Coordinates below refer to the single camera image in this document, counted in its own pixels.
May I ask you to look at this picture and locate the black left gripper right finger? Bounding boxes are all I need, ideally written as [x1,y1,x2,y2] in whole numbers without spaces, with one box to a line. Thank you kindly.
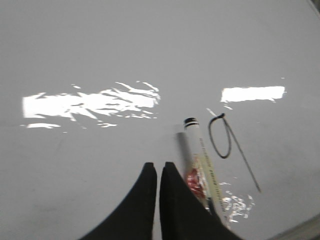
[159,162,240,240]

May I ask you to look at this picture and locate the white black whiteboard marker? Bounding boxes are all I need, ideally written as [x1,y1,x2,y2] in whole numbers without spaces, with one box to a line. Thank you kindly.
[177,117,231,230]

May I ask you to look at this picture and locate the red magnet under tape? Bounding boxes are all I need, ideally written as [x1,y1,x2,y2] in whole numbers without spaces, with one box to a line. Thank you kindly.
[186,168,206,200]

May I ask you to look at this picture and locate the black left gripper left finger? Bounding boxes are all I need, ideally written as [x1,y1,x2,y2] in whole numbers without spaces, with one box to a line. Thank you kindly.
[81,162,157,240]

